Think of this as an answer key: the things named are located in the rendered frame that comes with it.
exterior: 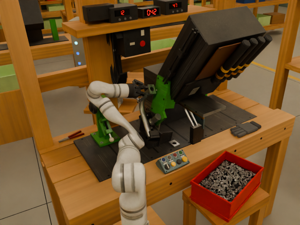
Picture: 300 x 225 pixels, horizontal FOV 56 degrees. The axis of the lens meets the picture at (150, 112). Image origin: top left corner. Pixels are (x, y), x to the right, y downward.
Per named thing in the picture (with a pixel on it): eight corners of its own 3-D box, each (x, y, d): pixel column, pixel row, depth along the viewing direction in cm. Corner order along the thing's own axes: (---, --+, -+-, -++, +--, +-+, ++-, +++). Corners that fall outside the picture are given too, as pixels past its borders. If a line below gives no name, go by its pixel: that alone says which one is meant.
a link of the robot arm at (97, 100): (81, 93, 139) (97, 115, 137) (86, 83, 132) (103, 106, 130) (93, 89, 144) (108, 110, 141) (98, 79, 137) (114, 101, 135)
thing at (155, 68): (197, 113, 190) (199, 64, 173) (159, 126, 176) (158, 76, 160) (181, 103, 204) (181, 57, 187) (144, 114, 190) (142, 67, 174)
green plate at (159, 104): (173, 117, 156) (181, 81, 148) (161, 118, 152) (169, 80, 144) (161, 109, 165) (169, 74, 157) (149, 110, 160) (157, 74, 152)
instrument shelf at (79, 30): (215, 15, 176) (216, 8, 174) (77, 39, 136) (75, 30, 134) (190, 10, 195) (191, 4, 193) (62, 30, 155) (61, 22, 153)
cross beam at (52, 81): (213, 51, 216) (214, 39, 211) (39, 93, 158) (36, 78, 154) (209, 49, 220) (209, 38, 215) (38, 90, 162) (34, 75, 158)
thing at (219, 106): (226, 110, 150) (226, 106, 148) (202, 119, 143) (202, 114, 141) (181, 87, 179) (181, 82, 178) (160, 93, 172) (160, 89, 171)
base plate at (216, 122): (256, 118, 184) (257, 116, 183) (101, 184, 136) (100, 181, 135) (212, 96, 216) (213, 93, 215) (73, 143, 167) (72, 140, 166)
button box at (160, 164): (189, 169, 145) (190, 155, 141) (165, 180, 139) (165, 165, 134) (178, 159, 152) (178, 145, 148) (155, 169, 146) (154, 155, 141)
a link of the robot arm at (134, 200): (144, 156, 92) (146, 194, 100) (115, 157, 91) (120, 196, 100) (146, 175, 84) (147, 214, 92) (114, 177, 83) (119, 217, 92)
